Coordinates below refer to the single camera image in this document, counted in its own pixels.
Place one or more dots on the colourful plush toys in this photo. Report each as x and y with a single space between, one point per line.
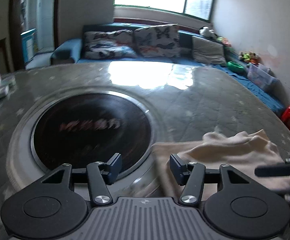
248 57

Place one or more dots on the blue sofa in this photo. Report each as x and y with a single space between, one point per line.
72 51

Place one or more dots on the cream beige sweatshirt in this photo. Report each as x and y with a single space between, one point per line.
243 151

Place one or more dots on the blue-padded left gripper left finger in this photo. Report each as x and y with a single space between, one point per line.
100 175

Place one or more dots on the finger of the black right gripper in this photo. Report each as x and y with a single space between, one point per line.
278 170

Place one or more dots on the butterfly pillow upright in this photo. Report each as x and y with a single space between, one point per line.
158 41

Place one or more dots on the butterfly pillow lying flat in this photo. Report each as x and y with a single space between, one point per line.
99 45

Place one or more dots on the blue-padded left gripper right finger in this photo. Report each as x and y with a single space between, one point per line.
190 175

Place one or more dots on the blue white small cabinet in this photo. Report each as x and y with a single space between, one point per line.
29 44

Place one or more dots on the black round induction cooktop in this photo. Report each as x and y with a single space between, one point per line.
89 127

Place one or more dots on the grey beige cushion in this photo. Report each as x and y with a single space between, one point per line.
206 51

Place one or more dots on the clear plastic storage box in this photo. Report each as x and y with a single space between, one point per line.
261 76

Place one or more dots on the panda plush toy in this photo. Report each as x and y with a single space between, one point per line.
208 33

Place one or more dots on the green plastic bowl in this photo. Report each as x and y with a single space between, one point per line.
236 68

